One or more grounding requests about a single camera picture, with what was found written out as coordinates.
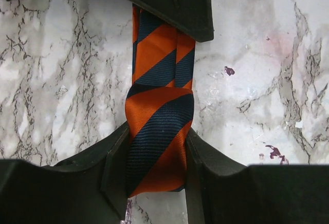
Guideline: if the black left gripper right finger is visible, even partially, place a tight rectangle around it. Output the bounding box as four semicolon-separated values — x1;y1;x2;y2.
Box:
185;130;328;223

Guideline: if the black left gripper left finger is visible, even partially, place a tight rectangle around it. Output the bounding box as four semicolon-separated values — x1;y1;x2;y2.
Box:
1;125;129;223

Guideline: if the orange navy striped tie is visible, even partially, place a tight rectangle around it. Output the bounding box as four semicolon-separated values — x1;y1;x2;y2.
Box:
125;6;196;197

